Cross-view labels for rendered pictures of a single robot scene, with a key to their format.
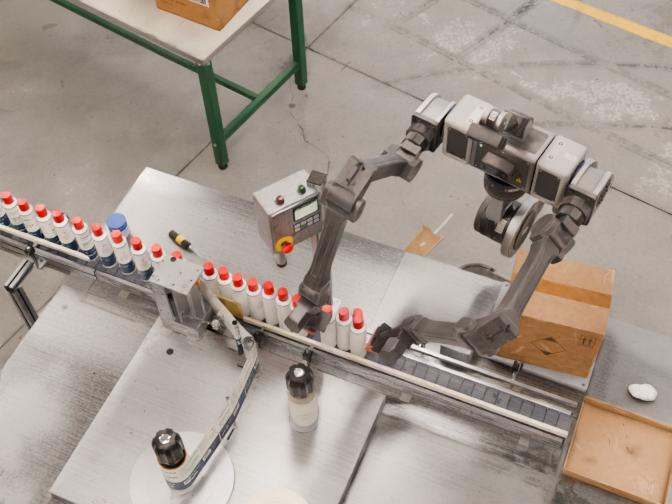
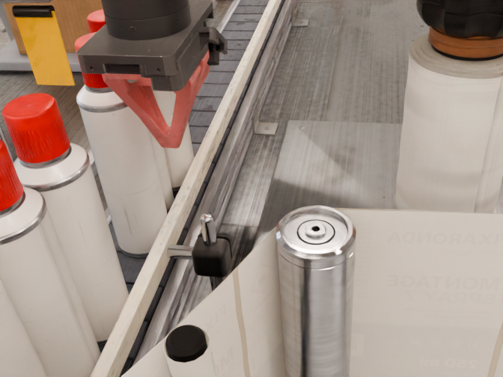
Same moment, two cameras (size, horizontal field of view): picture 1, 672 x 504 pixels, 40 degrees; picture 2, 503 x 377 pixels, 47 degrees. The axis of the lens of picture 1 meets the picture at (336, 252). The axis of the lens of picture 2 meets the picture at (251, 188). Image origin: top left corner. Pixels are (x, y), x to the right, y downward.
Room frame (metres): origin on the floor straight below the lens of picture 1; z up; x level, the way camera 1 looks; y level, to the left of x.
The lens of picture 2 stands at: (1.48, 0.47, 1.25)
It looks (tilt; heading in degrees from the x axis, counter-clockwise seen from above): 37 degrees down; 259
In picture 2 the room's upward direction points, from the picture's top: 5 degrees counter-clockwise
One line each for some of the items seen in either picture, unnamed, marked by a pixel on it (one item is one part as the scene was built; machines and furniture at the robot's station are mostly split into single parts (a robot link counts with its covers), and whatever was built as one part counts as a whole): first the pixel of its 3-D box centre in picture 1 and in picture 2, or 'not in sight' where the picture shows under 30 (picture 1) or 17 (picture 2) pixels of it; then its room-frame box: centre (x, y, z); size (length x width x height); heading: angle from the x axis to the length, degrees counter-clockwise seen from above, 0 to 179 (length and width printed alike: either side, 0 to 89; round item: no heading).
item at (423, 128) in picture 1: (418, 139); not in sight; (1.85, -0.26, 1.45); 0.09 x 0.08 x 0.12; 53
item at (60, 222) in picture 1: (64, 231); not in sight; (1.92, 0.92, 0.98); 0.05 x 0.05 x 0.20
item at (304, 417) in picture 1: (302, 396); (462, 90); (1.24, 0.12, 1.03); 0.09 x 0.09 x 0.30
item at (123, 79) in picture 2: not in sight; (167, 85); (1.46, 0.07, 1.05); 0.07 x 0.07 x 0.09; 64
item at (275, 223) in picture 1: (289, 213); not in sight; (1.65, 0.13, 1.38); 0.17 x 0.10 x 0.19; 120
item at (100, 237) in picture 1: (103, 245); not in sight; (1.86, 0.78, 0.98); 0.05 x 0.05 x 0.20
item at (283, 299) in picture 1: (284, 309); (30, 280); (1.57, 0.17, 0.98); 0.05 x 0.05 x 0.20
